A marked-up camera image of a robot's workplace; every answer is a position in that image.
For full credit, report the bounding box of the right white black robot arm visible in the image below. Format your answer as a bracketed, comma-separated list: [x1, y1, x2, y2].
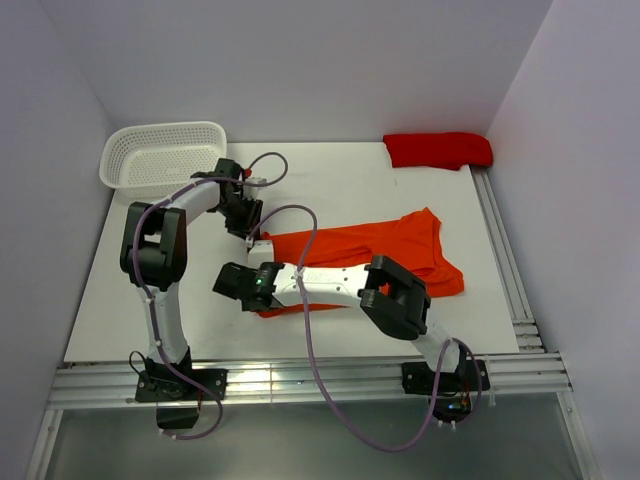
[213, 255, 468, 390]

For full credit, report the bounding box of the aluminium front rail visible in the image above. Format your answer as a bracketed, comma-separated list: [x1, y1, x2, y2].
[45, 353, 572, 410]

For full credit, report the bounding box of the aluminium rail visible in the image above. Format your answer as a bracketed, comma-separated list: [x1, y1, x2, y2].
[471, 167, 547, 354]
[45, 353, 572, 410]

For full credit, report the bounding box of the red rolled t-shirt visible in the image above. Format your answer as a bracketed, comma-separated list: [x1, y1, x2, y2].
[383, 132, 494, 171]

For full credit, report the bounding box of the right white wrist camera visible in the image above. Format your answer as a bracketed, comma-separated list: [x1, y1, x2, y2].
[246, 239, 275, 269]

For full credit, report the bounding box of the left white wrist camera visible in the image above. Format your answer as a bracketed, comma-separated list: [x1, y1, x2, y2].
[243, 168, 267, 199]

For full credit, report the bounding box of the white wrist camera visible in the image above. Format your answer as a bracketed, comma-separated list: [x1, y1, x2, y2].
[246, 239, 275, 269]
[243, 168, 267, 199]

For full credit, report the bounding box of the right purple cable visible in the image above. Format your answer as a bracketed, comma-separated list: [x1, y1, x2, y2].
[247, 203, 484, 454]

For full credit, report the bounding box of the aluminium right side rail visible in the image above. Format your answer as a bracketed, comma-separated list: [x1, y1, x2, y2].
[471, 167, 547, 354]

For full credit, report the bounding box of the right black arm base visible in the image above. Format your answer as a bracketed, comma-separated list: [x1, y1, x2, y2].
[401, 358, 491, 424]

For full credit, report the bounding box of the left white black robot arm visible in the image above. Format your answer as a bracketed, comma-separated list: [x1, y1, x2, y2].
[119, 159, 267, 399]

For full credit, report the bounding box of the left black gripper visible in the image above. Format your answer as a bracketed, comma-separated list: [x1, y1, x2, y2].
[215, 195, 264, 240]

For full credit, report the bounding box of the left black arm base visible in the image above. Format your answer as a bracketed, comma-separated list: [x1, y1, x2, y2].
[134, 368, 228, 431]

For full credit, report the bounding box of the orange t-shirt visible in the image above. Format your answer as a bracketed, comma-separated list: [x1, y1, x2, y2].
[254, 207, 466, 320]

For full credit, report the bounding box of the white perforated plastic basket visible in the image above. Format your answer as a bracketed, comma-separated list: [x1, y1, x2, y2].
[99, 121, 227, 199]

